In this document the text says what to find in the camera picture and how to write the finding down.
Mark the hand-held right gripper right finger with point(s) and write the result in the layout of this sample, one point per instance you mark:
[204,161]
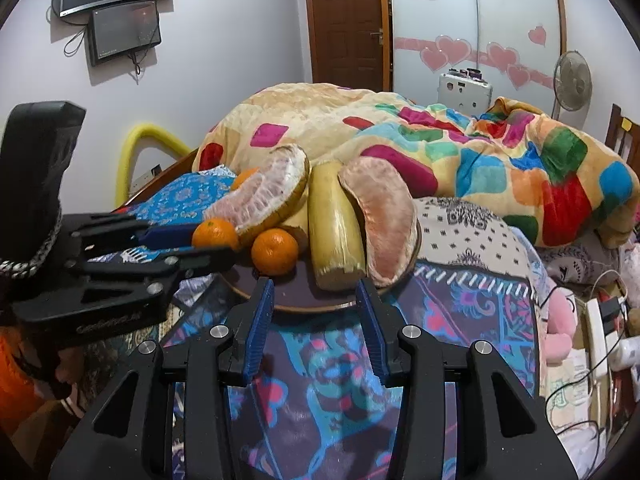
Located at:
[372,330]

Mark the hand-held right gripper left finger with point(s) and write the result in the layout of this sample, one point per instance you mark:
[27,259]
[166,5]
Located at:
[260,330]

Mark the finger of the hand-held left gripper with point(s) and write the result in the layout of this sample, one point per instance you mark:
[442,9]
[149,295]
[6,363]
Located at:
[165,235]
[210,258]

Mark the small mandarin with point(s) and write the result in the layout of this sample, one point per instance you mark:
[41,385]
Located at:
[274,252]
[215,234]

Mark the purple plate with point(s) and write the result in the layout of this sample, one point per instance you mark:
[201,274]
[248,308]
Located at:
[300,295]

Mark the pomelo segment with rind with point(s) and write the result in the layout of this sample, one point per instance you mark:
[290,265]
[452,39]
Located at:
[260,195]

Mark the large orange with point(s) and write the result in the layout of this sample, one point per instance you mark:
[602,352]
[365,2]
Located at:
[244,179]

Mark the yellow sugarcane piece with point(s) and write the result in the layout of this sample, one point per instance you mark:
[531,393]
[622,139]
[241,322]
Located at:
[332,230]

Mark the peeled pomelo segment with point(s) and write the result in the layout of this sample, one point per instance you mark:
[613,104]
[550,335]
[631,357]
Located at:
[385,220]

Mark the blue patterned bedsheet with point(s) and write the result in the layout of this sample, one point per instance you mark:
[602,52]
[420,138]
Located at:
[320,370]

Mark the yellow foam tube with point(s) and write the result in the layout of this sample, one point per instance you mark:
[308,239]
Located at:
[125,160]

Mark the white black-patterned pillow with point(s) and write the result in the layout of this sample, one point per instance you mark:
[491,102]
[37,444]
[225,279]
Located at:
[475,230]

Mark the pink plush toy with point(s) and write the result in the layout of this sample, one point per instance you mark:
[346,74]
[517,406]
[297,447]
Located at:
[557,325]

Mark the colourful patchwork blanket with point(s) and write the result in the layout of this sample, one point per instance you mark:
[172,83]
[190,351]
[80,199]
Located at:
[350,110]

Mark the person's orange clothing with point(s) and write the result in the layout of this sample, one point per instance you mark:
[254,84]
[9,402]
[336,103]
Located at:
[15,375]

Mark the white power strip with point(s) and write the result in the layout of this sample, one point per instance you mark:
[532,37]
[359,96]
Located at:
[597,335]

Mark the white hard case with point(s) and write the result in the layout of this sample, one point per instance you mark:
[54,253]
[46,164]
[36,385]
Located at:
[465,95]

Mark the brown wooden door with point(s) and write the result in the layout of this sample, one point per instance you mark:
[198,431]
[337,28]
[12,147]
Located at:
[345,25]

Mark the standing fan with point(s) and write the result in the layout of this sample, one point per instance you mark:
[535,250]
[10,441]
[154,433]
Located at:
[572,80]

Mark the wooden bed headboard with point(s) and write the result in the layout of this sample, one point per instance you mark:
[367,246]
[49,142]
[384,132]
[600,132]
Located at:
[622,130]

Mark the sliding wardrobe with heart stickers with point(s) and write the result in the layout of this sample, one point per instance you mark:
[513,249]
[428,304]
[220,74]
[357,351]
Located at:
[435,10]

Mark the wall socket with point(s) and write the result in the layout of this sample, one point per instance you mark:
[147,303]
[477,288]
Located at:
[149,174]

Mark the small black wall monitor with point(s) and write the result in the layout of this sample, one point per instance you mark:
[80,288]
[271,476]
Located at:
[125,32]

